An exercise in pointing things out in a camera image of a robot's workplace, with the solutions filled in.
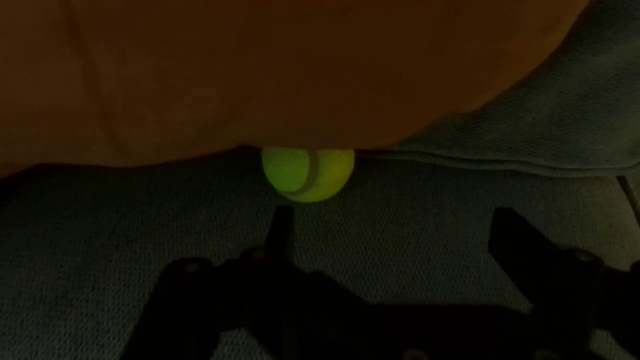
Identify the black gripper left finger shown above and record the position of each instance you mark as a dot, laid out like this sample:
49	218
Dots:
280	241

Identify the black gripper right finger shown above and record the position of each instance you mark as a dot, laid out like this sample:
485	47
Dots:
566	293

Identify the grey fabric sofa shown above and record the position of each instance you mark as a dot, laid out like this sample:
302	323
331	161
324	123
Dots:
466	233

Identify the yellow tennis ball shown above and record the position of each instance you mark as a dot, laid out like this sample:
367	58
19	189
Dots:
308	172

